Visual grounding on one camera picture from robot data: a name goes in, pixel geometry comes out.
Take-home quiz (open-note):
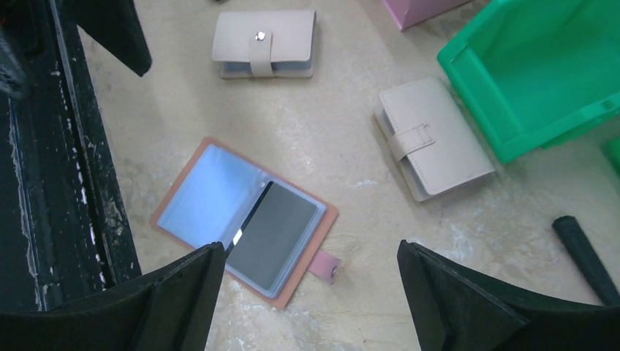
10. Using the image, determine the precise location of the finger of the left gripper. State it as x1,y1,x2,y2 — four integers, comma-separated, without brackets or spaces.
63,0,152,77

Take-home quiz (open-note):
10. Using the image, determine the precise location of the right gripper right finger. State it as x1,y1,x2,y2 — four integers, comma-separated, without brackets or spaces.
397,240,619,350

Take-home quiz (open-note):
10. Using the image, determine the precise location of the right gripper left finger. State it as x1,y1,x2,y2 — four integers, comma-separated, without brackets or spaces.
1,242,226,350

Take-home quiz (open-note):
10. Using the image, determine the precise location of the brown card holder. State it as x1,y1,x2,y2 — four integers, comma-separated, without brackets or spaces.
150,137,341,309

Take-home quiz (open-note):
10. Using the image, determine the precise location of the beige card holder with strap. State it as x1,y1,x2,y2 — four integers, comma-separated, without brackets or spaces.
375,77,494,203

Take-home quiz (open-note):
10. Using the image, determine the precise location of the cream card holder with snap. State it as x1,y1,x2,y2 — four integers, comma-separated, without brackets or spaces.
212,10,317,79

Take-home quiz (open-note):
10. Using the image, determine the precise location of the left green bin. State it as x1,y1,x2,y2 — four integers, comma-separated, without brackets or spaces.
437,0,619,163

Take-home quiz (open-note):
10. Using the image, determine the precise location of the pink open box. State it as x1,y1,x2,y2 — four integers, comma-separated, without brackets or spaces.
382,0,471,31

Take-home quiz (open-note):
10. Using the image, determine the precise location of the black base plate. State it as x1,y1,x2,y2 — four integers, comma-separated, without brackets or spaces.
1,1,141,313

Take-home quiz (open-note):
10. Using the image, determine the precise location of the black handled hammer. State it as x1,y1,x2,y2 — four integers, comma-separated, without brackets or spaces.
552,216,619,306

